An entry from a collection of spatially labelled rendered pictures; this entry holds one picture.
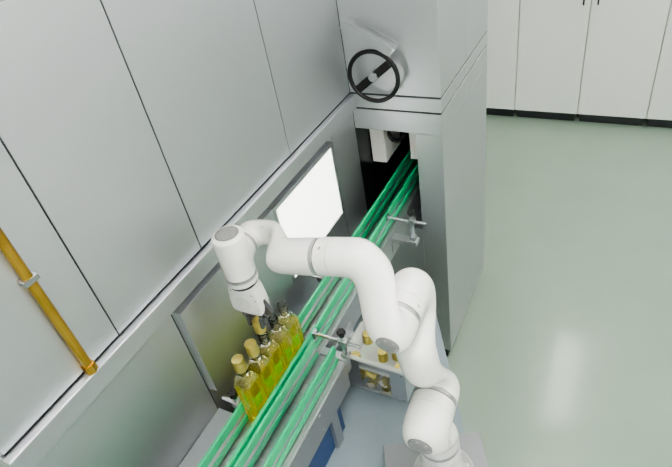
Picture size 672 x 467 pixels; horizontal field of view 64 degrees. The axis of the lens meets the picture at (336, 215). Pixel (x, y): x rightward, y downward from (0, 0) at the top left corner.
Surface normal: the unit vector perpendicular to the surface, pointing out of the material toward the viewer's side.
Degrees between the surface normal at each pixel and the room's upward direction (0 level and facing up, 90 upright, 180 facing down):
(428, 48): 90
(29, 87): 90
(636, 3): 90
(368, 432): 0
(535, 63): 90
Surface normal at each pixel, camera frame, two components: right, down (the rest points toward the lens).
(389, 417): -0.15, -0.79
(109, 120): 0.89, 0.15
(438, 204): -0.44, 0.60
